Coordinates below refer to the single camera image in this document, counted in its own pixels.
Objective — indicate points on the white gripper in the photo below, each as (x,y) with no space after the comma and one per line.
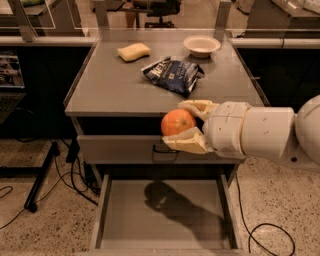
(226,128)

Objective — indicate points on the orange fruit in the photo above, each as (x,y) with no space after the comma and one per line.
(177,121)

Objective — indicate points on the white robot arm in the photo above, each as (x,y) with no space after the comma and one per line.
(284,136)

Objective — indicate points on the closed upper drawer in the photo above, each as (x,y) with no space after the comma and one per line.
(137,149)

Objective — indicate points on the open middle drawer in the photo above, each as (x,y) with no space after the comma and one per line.
(171,217)

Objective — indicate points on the blue chip bag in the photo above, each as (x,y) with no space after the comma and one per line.
(176,76)

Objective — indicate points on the white bowl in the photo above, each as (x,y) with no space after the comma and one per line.
(201,46)

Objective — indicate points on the grey metal cabinet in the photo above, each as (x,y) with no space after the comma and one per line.
(113,97)

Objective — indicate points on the yellow sponge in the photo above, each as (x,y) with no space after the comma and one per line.
(133,52)

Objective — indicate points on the black office chair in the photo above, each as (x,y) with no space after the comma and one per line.
(158,9)

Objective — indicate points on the black stand leg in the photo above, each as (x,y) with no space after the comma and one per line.
(39,172)

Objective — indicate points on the black drawer handle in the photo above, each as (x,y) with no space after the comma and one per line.
(164,151)

